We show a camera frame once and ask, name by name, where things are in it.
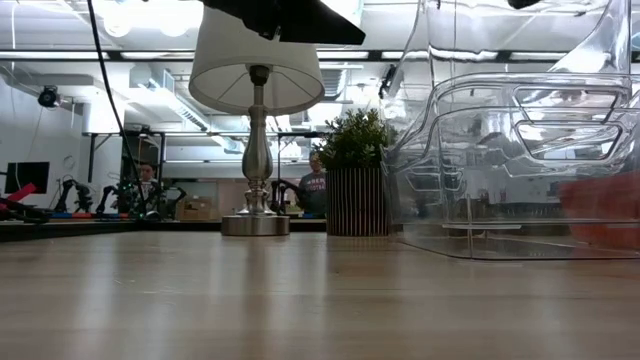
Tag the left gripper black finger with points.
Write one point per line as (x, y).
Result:
(255, 12)
(315, 25)

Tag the background black robot arm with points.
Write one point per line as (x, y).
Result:
(107, 197)
(282, 195)
(67, 192)

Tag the white shade silver lamp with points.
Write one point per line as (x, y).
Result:
(257, 70)

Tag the person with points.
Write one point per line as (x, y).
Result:
(147, 172)
(313, 190)

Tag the green plant in striped pot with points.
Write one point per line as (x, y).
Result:
(356, 200)

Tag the brown cardboard box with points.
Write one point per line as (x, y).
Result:
(195, 210)

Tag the black plastic basket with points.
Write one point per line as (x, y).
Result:
(535, 212)

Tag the orange plastic basket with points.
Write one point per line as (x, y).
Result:
(605, 210)

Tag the black monitor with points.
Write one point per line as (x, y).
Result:
(27, 177)

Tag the red stick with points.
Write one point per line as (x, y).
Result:
(22, 192)

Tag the black ceiling camera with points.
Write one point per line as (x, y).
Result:
(48, 96)
(387, 80)

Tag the black background rig frame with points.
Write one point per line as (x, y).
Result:
(92, 150)

